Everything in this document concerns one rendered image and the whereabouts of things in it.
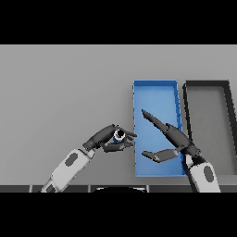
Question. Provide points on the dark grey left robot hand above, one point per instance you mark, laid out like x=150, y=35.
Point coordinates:
x=102, y=136

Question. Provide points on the blue bin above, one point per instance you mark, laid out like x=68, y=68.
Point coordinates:
x=155, y=102

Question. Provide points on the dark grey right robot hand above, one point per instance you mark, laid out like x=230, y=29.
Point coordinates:
x=177, y=138

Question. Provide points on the dark grey bin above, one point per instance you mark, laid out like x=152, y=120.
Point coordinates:
x=209, y=129

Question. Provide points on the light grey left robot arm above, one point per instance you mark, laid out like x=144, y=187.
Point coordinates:
x=67, y=169

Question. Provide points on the blue pipe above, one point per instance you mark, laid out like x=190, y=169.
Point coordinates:
x=118, y=136

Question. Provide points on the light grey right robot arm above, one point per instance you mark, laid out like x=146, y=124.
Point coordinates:
x=203, y=175

